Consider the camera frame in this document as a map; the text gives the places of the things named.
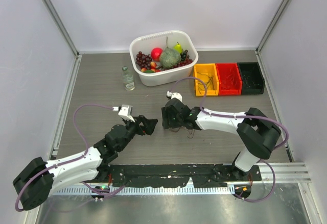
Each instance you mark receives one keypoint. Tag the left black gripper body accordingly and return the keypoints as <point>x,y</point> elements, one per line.
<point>133,128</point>

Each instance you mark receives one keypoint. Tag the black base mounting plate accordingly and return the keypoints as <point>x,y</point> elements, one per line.
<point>175,175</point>

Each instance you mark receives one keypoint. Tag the green pear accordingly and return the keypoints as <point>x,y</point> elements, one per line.
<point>178,48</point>

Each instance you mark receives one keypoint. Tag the small peaches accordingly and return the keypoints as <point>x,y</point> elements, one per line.
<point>150,67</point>

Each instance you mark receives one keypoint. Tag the white slotted cable duct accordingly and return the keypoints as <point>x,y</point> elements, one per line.
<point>189,189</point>

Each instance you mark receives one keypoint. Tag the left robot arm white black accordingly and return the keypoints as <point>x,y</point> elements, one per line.
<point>40,178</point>

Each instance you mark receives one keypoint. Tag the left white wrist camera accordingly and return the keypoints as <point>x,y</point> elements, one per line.
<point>125,113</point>

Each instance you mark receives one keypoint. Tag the red cherry bunch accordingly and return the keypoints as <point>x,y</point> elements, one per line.
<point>182,63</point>

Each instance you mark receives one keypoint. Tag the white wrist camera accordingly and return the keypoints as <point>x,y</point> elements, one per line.
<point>172,95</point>
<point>125,113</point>

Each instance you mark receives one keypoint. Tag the green netted melon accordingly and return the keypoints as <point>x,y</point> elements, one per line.
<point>169,57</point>

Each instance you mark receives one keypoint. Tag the yellow storage bin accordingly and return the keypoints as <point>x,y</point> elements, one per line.
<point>207,73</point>

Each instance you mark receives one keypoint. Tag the red storage bin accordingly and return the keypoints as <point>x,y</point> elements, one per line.
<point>229,79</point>

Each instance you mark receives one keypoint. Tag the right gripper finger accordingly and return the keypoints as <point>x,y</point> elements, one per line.
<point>165,123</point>
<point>167,112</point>

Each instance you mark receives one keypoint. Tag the red pomegranate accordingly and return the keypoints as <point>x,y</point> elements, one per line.
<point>155,53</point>

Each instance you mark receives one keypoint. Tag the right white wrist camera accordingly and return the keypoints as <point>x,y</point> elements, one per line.
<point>172,95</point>

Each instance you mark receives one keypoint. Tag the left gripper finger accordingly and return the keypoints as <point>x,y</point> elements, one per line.
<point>148,122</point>
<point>149,129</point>

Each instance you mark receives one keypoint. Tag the black storage bin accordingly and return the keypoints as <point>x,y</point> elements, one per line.
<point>253,82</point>

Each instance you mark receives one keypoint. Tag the white plastic basket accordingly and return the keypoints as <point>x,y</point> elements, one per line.
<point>163,40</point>

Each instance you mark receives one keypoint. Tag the dark red grape bunch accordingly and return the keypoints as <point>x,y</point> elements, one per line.
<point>140,57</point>

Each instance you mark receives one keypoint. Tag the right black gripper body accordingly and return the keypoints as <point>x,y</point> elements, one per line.
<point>174,121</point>

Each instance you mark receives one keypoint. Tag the clear glass bottle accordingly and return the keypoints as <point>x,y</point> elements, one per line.
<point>128,79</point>

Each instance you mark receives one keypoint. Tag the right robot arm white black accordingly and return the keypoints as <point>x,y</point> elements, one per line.
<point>258,133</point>

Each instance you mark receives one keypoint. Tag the dark purple grape bunch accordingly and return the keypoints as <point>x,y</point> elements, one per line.
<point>184,55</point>

